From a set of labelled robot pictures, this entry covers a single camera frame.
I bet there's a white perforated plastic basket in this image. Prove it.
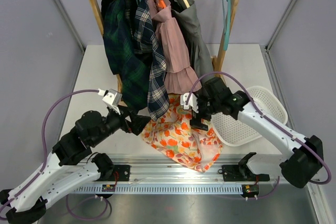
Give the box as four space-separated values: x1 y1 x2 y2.
211 86 288 147

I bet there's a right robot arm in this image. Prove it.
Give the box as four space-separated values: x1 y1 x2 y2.
180 77 327 188

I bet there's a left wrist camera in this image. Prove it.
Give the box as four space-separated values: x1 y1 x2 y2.
98 89 122 115

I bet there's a navy white plaid garment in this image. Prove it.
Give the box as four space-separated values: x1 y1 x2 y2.
124 0 170 121

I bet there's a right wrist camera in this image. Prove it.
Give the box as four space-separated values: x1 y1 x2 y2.
180 93 198 113

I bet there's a green navy plaid garment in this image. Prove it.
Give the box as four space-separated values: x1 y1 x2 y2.
101 0 150 111

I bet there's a grey skirt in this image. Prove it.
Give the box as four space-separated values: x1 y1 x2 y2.
169 0 213 77

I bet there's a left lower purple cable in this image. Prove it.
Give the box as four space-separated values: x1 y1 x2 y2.
62 185 113 221

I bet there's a floral orange skirt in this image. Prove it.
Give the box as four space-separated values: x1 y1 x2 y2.
141 94 223 173

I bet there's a purple cable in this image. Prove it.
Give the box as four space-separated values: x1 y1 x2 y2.
62 185 113 221
0 89 102 218
185 71 332 185

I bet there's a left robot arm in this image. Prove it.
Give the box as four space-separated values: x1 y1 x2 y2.
1 106 151 223

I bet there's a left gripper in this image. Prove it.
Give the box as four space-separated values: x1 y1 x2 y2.
91 104 151 146

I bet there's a teal plastic hanger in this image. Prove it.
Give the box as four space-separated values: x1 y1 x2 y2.
222 0 232 51

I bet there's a pink pleated skirt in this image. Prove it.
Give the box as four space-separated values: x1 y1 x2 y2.
148 0 197 94

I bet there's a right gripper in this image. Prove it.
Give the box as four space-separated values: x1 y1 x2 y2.
190 94 221 131

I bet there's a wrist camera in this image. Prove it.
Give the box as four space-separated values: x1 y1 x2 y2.
180 93 198 113
98 89 122 115

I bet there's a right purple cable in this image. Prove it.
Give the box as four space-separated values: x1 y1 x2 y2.
185 71 332 185

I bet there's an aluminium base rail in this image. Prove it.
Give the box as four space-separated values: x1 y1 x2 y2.
65 153 281 196

